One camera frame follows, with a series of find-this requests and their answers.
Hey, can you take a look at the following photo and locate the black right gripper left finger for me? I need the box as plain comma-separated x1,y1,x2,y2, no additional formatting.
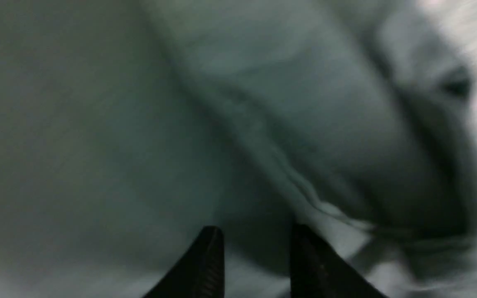
145,226,225,298

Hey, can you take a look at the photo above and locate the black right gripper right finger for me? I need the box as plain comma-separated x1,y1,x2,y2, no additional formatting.
290,223,385,298

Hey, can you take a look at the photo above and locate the green long-sleeve top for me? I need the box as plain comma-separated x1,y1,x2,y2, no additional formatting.
0,0,477,298

